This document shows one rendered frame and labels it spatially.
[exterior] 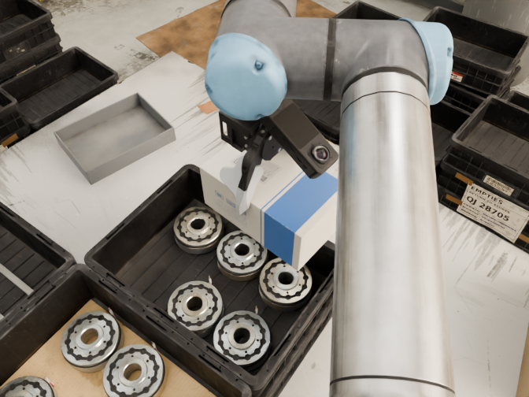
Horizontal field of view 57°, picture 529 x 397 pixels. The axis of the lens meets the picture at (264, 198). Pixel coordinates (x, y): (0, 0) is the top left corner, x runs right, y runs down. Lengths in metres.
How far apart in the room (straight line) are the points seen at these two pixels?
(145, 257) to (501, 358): 0.76
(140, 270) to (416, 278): 0.77
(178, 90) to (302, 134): 1.01
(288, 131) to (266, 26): 0.19
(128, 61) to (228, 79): 2.58
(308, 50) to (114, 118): 1.14
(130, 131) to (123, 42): 1.73
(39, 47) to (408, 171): 2.11
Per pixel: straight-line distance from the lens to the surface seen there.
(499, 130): 1.94
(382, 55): 0.44
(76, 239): 1.27
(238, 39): 0.45
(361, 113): 0.40
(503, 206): 1.75
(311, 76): 0.45
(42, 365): 0.99
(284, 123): 0.62
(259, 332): 0.90
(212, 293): 0.94
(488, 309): 1.20
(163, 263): 1.02
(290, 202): 0.70
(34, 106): 2.22
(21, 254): 1.13
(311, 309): 0.84
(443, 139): 1.99
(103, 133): 1.50
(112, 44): 3.18
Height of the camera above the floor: 1.68
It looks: 51 degrees down
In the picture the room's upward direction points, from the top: straight up
